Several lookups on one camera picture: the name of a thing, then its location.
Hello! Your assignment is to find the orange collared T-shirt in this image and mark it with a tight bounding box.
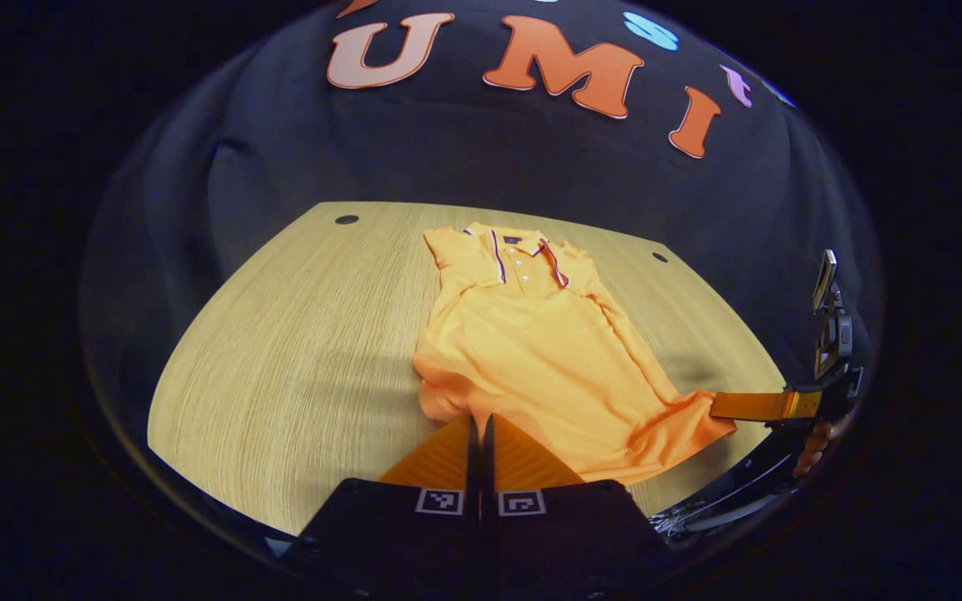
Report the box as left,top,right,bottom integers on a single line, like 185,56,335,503
412,221,739,487

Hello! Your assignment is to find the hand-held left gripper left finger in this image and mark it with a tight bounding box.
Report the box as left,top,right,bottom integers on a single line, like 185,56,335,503
297,415,483,587

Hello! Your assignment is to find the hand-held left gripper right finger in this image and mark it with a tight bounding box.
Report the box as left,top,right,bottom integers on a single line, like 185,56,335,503
482,413,674,590

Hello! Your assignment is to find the black backdrop cloth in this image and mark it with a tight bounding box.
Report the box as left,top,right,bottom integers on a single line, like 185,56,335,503
78,0,884,552

